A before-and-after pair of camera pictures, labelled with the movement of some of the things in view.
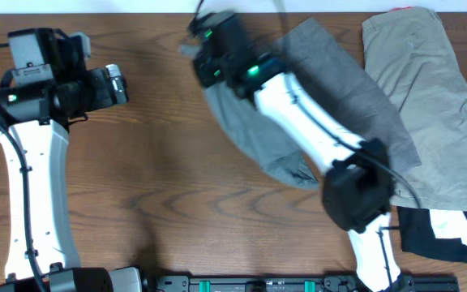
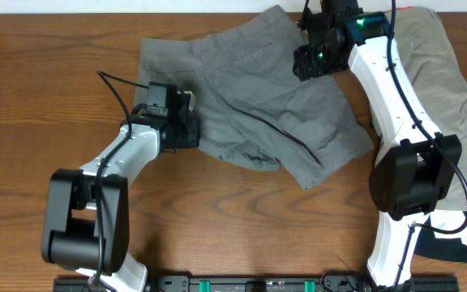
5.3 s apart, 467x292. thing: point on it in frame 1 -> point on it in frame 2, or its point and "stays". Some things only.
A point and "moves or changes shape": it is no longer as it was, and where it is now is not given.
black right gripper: [199, 70] -> [305, 69]
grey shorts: [324, 56] moves or changes shape
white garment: [452, 224] stays
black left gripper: [104, 98] -> [194, 126]
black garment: [417, 235] stays
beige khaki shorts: [411, 56] stays
